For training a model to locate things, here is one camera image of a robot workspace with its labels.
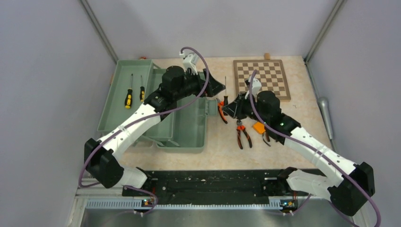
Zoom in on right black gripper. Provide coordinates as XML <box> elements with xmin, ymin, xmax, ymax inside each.
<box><xmin>223</xmin><ymin>92</ymin><xmax>269</xmax><ymax>125</ymax></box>

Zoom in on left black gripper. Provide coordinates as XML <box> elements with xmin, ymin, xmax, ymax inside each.
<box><xmin>174</xmin><ymin>68</ymin><xmax>225</xmax><ymax>100</ymax></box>

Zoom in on orange tape measure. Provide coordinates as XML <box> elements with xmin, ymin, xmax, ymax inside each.
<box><xmin>252</xmin><ymin>122</ymin><xmax>266</xmax><ymax>135</ymax></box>

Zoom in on green plastic toolbox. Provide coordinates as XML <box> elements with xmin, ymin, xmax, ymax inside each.
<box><xmin>97</xmin><ymin>60</ymin><xmax>225</xmax><ymax>153</ymax></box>

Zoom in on large black yellow screwdriver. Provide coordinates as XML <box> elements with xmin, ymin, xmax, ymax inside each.
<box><xmin>124</xmin><ymin>74</ymin><xmax>133</xmax><ymax>109</ymax></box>

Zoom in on grey metal flashlight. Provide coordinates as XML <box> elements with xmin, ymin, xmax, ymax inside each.
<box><xmin>318</xmin><ymin>96</ymin><xmax>334</xmax><ymax>140</ymax></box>

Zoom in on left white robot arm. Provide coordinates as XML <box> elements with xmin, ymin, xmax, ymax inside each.
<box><xmin>84</xmin><ymin>66</ymin><xmax>226</xmax><ymax>195</ymax></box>

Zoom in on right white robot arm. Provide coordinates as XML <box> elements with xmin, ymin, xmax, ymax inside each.
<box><xmin>222</xmin><ymin>91</ymin><xmax>375</xmax><ymax>216</ymax></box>

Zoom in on orange combination pliers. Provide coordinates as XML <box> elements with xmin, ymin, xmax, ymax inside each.
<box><xmin>217</xmin><ymin>98</ymin><xmax>228</xmax><ymax>124</ymax></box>

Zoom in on orange diagonal cutters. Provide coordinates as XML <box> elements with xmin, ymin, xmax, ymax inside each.
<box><xmin>236</xmin><ymin>120</ymin><xmax>253</xmax><ymax>150</ymax></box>

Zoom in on orange needle nose pliers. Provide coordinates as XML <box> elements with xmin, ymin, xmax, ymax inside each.
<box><xmin>262</xmin><ymin>131</ymin><xmax>271</xmax><ymax>147</ymax></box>

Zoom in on wooden chessboard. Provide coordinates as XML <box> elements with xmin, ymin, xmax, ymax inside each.
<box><xmin>233</xmin><ymin>60</ymin><xmax>291</xmax><ymax>102</ymax></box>

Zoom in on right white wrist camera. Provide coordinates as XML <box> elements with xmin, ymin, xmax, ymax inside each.
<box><xmin>245</xmin><ymin>78</ymin><xmax>262</xmax><ymax>99</ymax></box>

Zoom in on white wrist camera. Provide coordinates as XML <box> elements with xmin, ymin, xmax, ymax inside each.
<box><xmin>245</xmin><ymin>78</ymin><xmax>262</xmax><ymax>99</ymax></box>
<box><xmin>179</xmin><ymin>52</ymin><xmax>199</xmax><ymax>75</ymax></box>

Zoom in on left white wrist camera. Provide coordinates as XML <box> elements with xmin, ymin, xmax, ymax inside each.
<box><xmin>179</xmin><ymin>52</ymin><xmax>199</xmax><ymax>75</ymax></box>

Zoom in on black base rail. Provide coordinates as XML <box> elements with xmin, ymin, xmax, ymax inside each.
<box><xmin>142</xmin><ymin>169</ymin><xmax>307</xmax><ymax>205</ymax></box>

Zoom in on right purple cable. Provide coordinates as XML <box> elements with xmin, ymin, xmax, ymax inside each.
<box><xmin>248</xmin><ymin>70</ymin><xmax>382</xmax><ymax>227</ymax></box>

